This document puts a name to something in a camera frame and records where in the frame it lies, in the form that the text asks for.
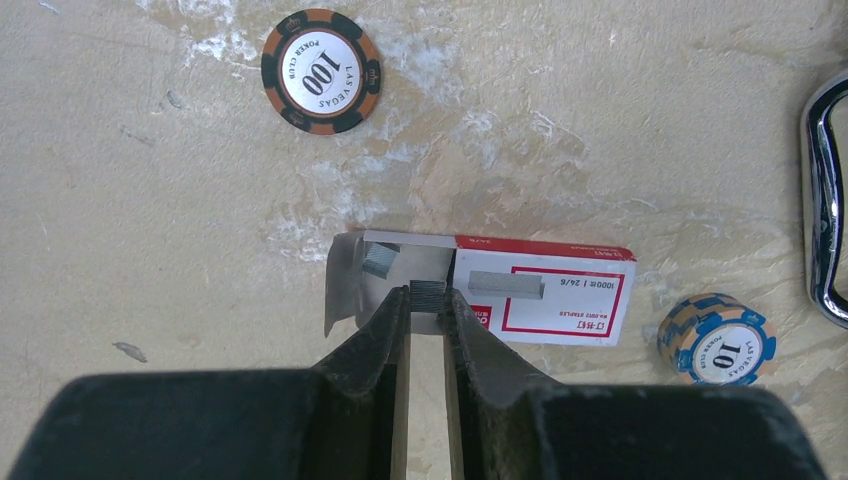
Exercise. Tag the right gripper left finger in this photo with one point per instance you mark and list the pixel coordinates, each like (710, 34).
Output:
(343, 418)

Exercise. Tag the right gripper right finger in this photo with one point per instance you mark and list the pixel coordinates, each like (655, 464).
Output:
(509, 420)

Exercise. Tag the red staple box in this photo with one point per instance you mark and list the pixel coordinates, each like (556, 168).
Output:
(522, 291)

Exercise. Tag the staple strip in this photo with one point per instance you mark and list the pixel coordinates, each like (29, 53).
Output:
(427, 296)
(379, 259)

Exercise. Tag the black aluminium poker case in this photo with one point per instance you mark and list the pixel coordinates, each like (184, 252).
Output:
(823, 193)

